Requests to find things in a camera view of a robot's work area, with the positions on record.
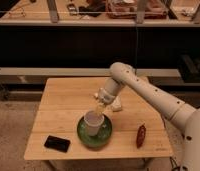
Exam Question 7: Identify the white ceramic cup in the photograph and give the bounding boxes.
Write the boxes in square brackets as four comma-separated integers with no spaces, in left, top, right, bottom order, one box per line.
[84,111,104,136]

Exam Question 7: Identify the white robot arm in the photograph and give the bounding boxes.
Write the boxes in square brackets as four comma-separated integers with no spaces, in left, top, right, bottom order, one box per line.
[98,62,200,171]

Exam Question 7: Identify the dark box at right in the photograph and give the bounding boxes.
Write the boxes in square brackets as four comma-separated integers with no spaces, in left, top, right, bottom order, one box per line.
[178,55,200,83]

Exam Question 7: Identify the black cable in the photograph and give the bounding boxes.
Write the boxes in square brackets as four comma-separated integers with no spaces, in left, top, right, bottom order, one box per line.
[169,156,186,171]

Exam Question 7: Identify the green ceramic bowl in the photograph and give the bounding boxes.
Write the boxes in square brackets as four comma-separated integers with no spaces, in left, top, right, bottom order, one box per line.
[77,115,112,148]

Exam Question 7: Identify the small white box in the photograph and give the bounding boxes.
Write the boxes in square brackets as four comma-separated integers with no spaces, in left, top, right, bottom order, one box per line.
[111,96,122,112]

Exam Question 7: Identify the light wooden table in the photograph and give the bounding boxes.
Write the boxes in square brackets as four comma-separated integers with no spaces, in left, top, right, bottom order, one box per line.
[24,77,173,160]

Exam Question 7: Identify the black remote on shelf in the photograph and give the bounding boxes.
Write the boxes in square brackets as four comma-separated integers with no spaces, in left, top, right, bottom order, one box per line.
[66,3,78,15]

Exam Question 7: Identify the eyeglasses on shelf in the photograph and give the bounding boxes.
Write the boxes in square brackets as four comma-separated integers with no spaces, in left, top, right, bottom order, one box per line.
[8,12,26,18]

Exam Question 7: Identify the red tray on shelf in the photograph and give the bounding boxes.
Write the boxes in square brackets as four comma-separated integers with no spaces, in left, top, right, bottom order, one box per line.
[106,0,168,19]

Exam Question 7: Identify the black smartphone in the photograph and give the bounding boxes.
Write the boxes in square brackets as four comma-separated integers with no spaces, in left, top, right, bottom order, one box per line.
[44,136,70,152]

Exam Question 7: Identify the dark red chili pepper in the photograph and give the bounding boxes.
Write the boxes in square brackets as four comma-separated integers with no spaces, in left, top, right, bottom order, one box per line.
[136,125,146,148]

